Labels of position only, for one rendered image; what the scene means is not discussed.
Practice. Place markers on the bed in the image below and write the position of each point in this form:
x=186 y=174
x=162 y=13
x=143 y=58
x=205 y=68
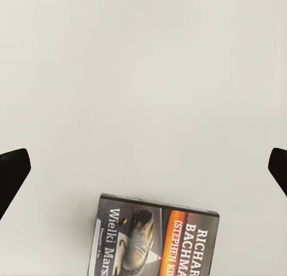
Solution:
x=173 y=101

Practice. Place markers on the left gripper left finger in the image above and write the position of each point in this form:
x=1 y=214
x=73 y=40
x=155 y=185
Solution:
x=15 y=166

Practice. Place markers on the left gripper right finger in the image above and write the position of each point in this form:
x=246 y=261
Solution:
x=278 y=167

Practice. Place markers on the hardback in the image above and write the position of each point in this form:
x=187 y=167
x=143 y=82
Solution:
x=136 y=237

